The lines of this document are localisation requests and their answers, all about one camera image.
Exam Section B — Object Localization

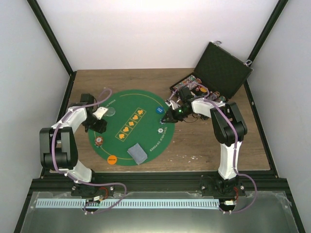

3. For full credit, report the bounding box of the grey card deck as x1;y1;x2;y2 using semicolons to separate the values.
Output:
127;143;148;165

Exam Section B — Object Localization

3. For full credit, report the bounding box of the blue small blind button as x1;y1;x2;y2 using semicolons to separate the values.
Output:
156;106;164;114

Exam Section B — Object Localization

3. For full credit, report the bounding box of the light blue slotted strip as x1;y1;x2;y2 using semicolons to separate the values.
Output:
35;199;220;209

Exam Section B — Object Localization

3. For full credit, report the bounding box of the clear acrylic dealer button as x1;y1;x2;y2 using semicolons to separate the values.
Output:
106;107;116;117

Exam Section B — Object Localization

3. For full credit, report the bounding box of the round green poker mat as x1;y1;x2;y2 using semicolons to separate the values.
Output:
88;89;175;166

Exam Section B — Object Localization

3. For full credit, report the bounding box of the brown red chip stack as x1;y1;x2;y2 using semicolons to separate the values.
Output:
94;136;104;147

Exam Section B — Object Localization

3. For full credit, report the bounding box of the black aluminium frame rail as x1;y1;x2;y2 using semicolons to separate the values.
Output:
31;171;289;195

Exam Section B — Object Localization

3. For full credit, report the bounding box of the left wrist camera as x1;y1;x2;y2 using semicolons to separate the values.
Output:
93;107;108;120

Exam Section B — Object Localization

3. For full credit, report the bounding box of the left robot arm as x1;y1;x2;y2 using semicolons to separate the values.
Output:
39;94;108;196

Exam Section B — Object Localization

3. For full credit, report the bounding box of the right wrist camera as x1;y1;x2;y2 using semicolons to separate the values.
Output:
166;100;179;110

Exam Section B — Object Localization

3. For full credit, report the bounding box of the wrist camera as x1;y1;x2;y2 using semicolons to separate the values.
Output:
93;107;108;120
166;100;179;110

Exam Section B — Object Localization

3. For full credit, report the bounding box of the black poker chip case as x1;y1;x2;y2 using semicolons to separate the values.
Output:
170;42;252;102

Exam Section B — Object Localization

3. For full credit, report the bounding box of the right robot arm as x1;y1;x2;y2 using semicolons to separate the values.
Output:
160;87;247;196

